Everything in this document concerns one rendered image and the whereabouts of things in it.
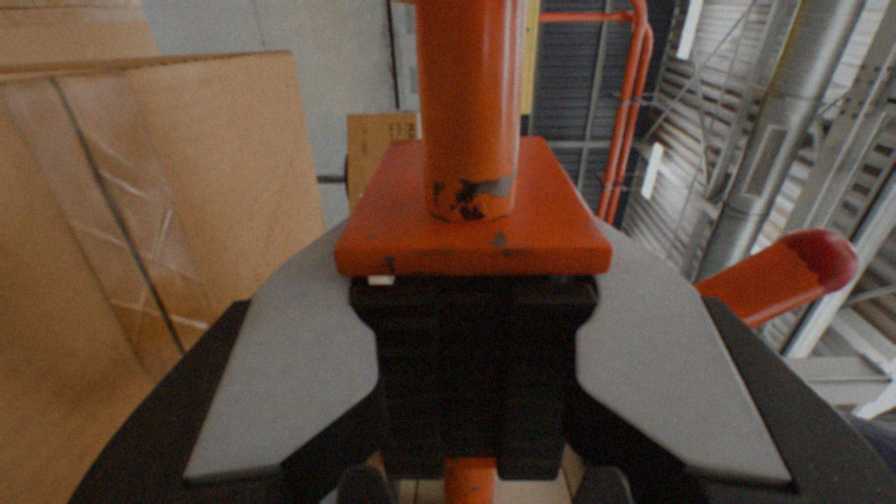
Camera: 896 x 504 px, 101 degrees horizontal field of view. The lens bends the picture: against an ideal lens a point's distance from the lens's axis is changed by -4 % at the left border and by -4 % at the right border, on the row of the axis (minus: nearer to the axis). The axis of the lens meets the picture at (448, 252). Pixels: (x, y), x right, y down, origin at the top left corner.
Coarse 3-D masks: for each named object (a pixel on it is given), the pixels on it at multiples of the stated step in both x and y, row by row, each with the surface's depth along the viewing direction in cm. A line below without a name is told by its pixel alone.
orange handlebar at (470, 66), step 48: (432, 0) 7; (480, 0) 6; (528, 0) 8; (432, 48) 7; (480, 48) 7; (432, 96) 8; (480, 96) 7; (432, 144) 8; (480, 144) 8; (432, 192) 9; (480, 192) 8; (480, 480) 15
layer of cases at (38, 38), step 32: (0, 0) 52; (32, 0) 56; (64, 0) 61; (96, 0) 67; (128, 0) 73; (0, 32) 52; (32, 32) 56; (64, 32) 61; (96, 32) 67; (128, 32) 74; (0, 64) 52
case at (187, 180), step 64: (64, 64) 21; (128, 64) 16; (192, 64) 18; (256, 64) 23; (0, 128) 10; (64, 128) 12; (128, 128) 14; (192, 128) 18; (256, 128) 23; (0, 192) 10; (64, 192) 12; (128, 192) 14; (192, 192) 18; (256, 192) 23; (0, 256) 10; (64, 256) 12; (128, 256) 14; (192, 256) 18; (256, 256) 23; (0, 320) 10; (64, 320) 12; (128, 320) 14; (192, 320) 18; (0, 384) 10; (64, 384) 12; (128, 384) 14; (0, 448) 10; (64, 448) 12
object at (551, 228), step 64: (384, 192) 10; (576, 192) 10; (384, 256) 8; (448, 256) 8; (512, 256) 8; (576, 256) 8; (384, 320) 8; (448, 320) 9; (512, 320) 8; (576, 320) 8; (384, 384) 9; (448, 384) 10; (512, 384) 9; (384, 448) 10; (448, 448) 12; (512, 448) 10
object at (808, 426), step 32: (736, 320) 7; (736, 352) 6; (768, 352) 6; (768, 384) 6; (800, 384) 6; (768, 416) 5; (800, 416) 5; (832, 416) 5; (800, 448) 5; (832, 448) 5; (864, 448) 5; (704, 480) 5; (800, 480) 5; (832, 480) 5; (864, 480) 5
